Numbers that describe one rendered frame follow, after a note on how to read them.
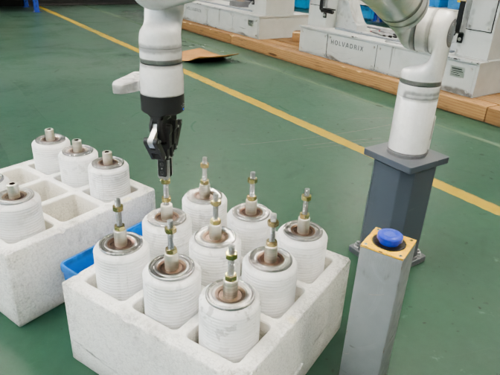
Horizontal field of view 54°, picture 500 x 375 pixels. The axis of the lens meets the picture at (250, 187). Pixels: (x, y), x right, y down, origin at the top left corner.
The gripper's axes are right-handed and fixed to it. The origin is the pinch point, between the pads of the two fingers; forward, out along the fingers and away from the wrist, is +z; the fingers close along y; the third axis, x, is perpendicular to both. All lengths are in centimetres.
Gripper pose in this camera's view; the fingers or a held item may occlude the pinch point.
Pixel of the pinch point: (165, 167)
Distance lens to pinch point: 91.2
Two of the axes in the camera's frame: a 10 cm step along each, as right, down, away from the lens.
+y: 2.2, -4.1, 8.8
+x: -9.8, -1.3, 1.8
